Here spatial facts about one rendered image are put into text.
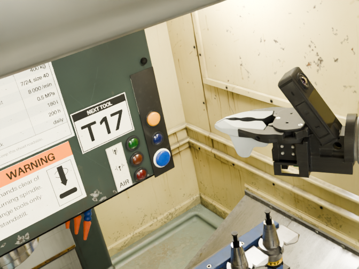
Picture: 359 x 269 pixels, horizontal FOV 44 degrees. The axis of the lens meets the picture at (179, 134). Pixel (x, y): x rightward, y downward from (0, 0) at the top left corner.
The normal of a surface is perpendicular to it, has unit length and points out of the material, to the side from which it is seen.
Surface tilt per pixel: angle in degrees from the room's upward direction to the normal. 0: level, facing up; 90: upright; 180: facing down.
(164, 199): 90
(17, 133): 90
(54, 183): 90
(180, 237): 0
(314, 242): 24
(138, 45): 90
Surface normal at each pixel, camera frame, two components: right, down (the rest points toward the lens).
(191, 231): -0.18, -0.87
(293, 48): -0.80, 0.40
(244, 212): -0.49, -0.63
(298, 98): -0.45, 0.47
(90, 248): 0.58, 0.28
